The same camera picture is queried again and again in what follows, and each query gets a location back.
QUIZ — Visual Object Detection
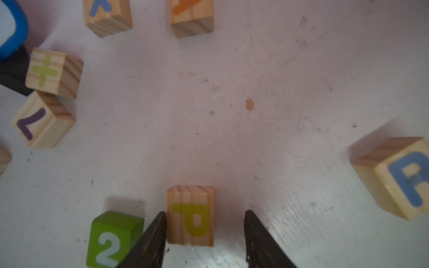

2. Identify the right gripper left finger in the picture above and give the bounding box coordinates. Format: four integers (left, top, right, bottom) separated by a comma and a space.
117, 212, 167, 268

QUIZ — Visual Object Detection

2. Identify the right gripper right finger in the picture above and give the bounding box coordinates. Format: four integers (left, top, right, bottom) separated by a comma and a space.
244, 210, 297, 268

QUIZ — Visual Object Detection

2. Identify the wooden block green P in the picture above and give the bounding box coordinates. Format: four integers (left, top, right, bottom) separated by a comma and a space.
166, 185, 215, 247

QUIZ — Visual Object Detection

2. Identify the wooden block blue R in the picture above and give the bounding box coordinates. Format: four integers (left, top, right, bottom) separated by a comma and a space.
352, 137, 429, 221

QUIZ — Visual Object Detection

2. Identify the wooden block orange A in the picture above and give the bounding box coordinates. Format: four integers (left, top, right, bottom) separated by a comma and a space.
168, 0, 215, 39

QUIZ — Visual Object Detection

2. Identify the whiteboard with PEAR text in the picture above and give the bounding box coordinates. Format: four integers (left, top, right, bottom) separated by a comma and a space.
1, 1, 33, 96

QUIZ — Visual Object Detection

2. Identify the green block number 2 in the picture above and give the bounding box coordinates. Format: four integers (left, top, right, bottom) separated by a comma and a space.
86, 211, 144, 268

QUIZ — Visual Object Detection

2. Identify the wooden block purple 7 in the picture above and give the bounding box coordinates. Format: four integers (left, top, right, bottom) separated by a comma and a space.
12, 91, 75, 149

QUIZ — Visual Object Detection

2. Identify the wooden block pink N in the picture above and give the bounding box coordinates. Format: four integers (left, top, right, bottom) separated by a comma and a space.
0, 146, 12, 175

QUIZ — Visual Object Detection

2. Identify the wooden block green plus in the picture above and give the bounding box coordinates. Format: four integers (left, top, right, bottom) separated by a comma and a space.
25, 48, 84, 99

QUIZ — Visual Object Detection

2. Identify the wooden block blue X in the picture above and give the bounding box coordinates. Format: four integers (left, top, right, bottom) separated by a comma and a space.
82, 0, 133, 38

